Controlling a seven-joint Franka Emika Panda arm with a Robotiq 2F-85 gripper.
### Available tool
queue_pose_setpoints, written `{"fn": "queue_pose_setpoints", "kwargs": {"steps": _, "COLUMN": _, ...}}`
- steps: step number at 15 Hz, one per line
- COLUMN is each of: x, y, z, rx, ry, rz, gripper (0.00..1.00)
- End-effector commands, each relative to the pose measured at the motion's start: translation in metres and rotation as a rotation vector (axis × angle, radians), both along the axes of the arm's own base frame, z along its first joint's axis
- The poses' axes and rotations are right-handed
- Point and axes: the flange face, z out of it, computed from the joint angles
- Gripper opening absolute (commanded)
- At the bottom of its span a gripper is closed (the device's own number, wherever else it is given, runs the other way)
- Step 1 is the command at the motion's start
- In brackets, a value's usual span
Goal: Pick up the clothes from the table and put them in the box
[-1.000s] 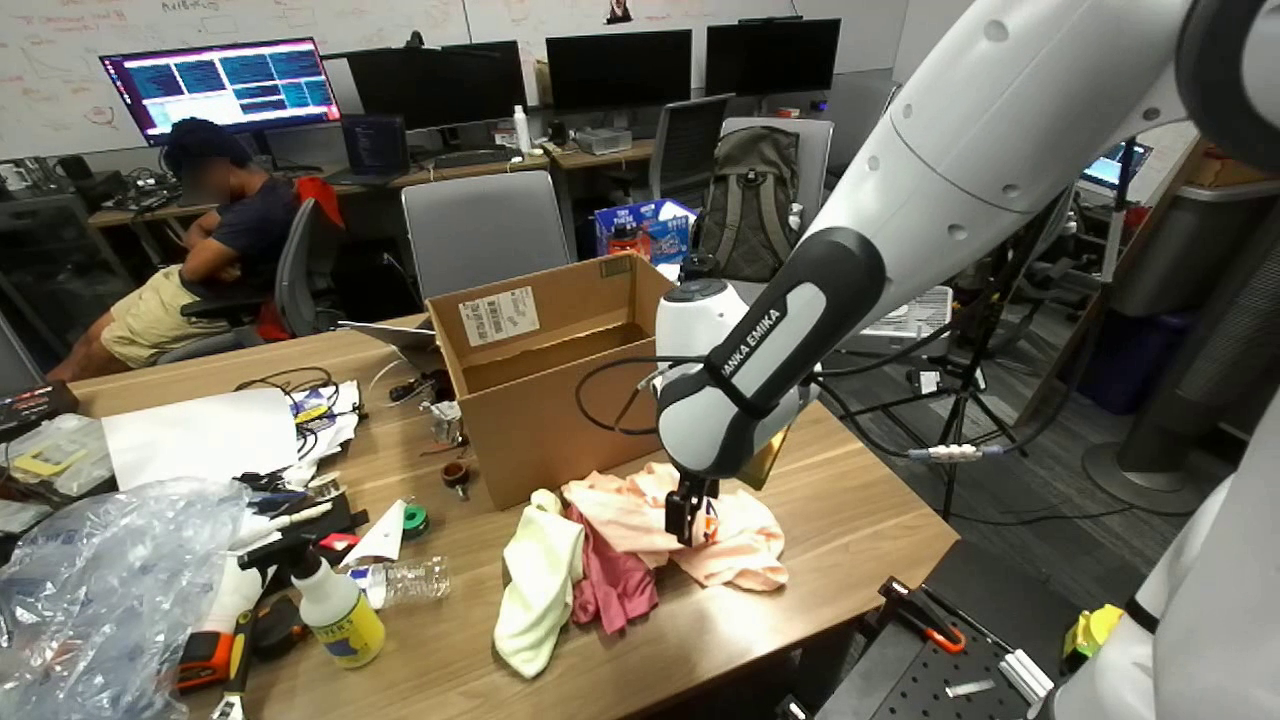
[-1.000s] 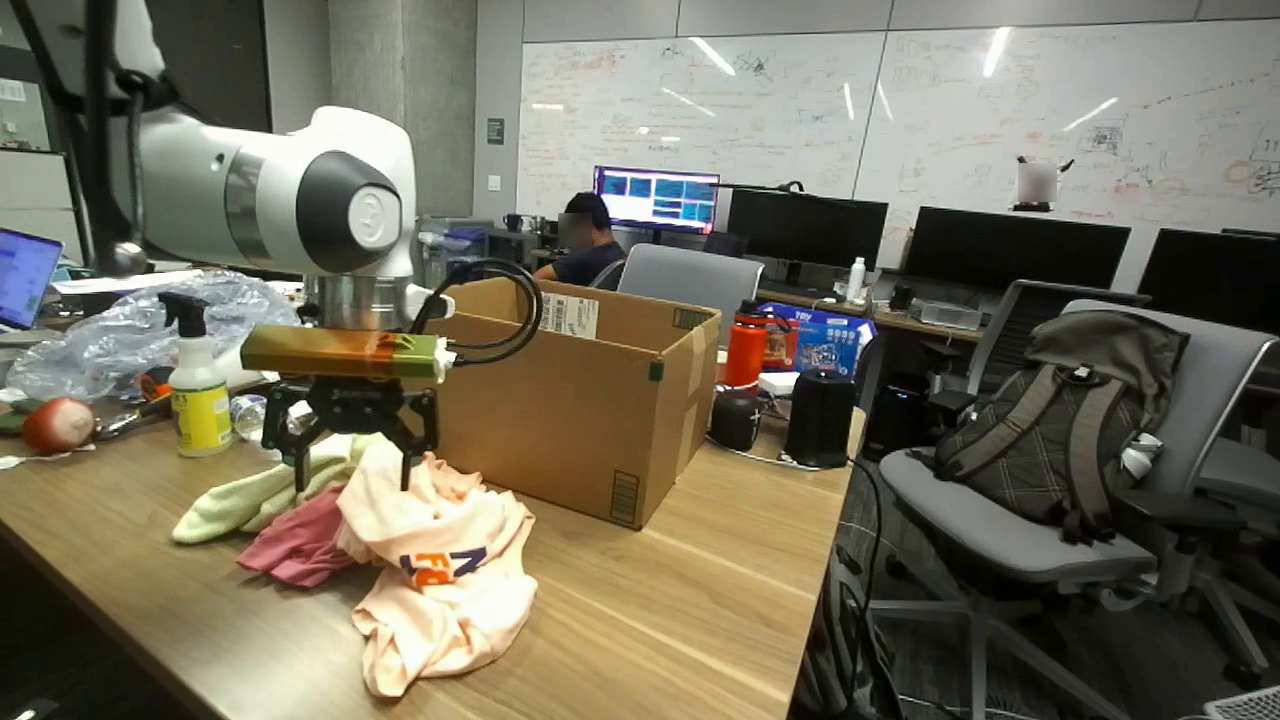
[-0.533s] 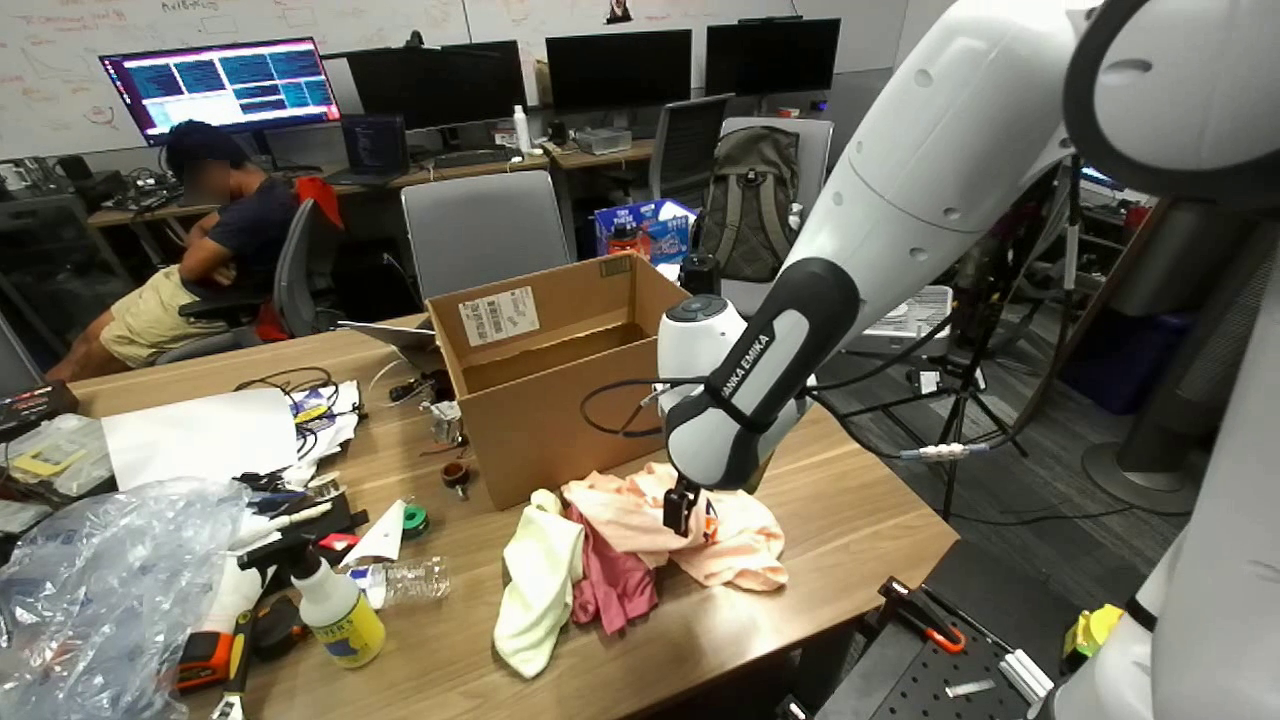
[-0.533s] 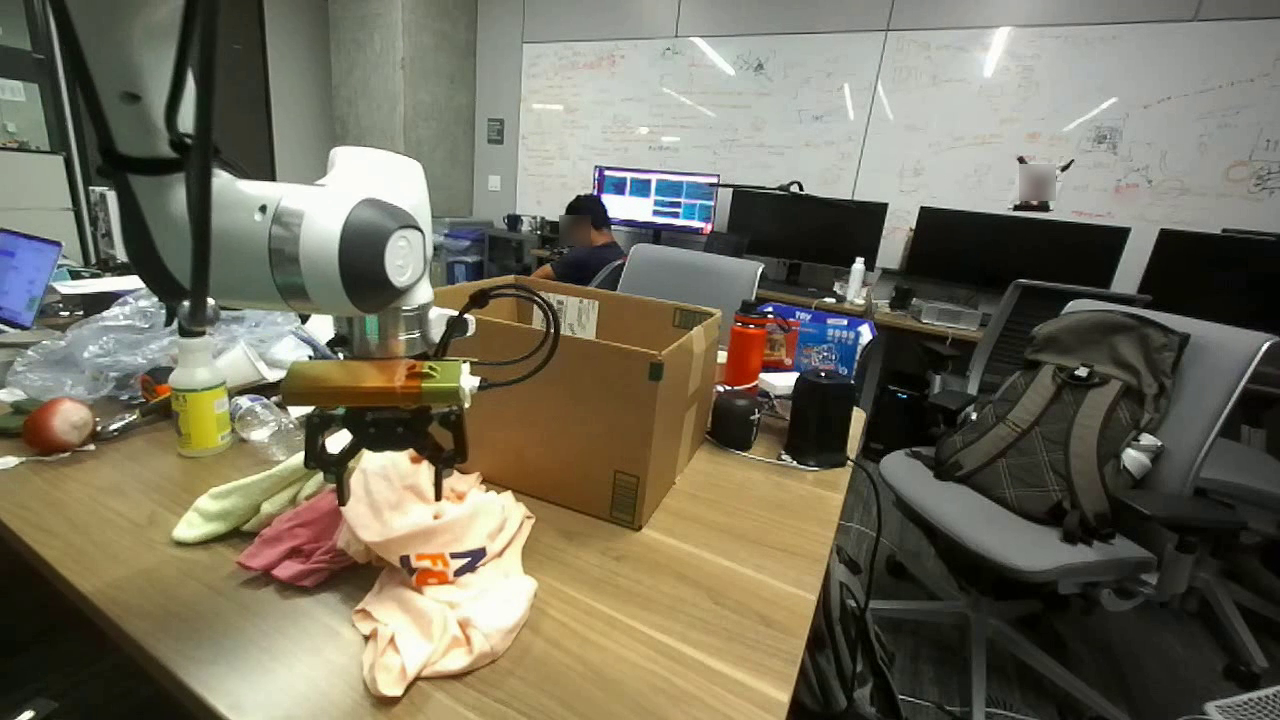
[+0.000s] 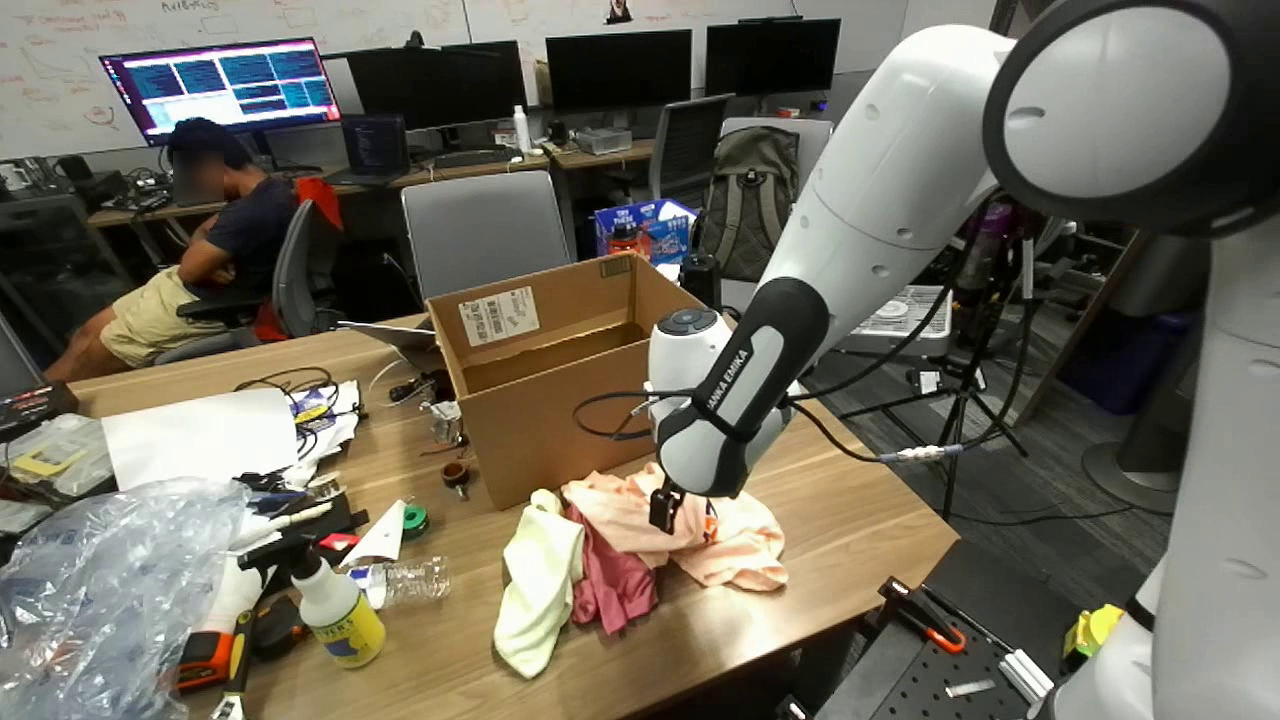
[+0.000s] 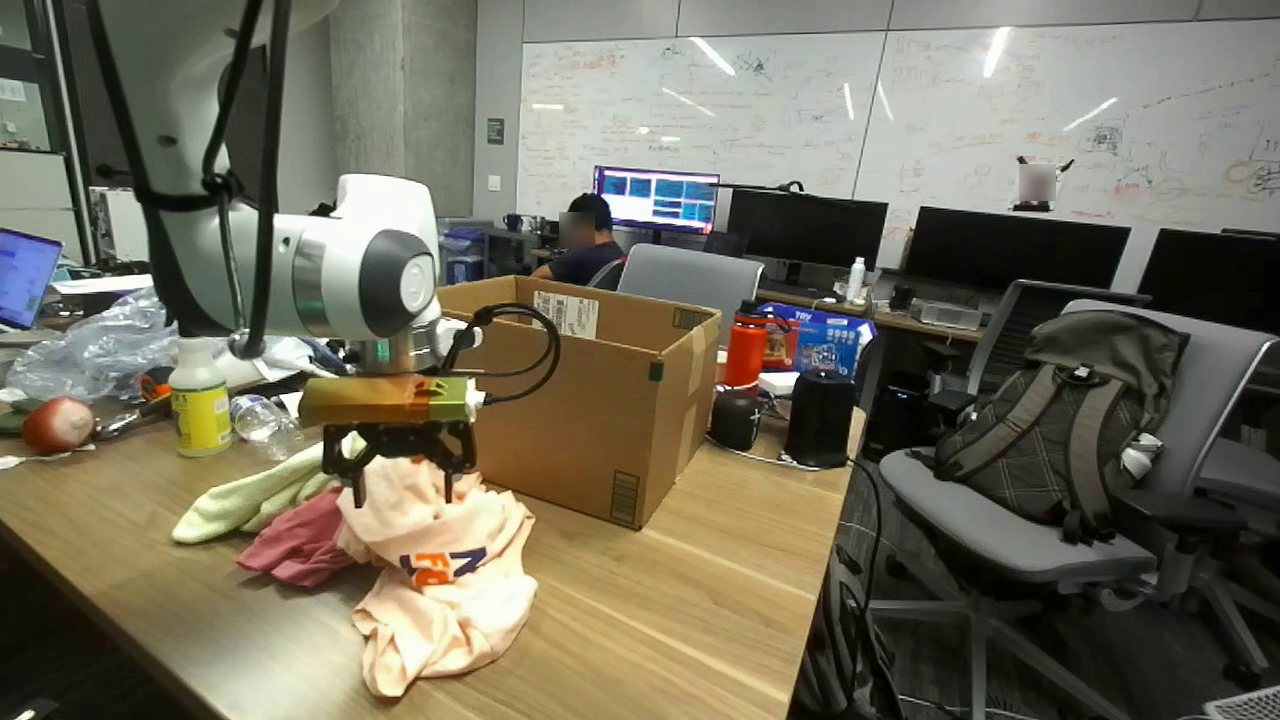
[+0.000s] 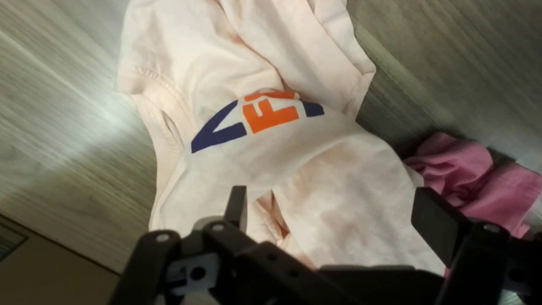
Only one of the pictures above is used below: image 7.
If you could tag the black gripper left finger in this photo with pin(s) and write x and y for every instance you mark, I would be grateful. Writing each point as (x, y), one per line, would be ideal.
(236, 207)

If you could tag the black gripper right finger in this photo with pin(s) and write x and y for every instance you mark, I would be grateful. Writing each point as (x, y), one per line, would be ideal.
(441, 226)

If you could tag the pink cloth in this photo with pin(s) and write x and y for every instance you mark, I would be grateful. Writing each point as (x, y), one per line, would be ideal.
(480, 180)

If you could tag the peach t-shirt with logo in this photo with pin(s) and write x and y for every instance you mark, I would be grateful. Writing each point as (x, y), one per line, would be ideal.
(254, 56)

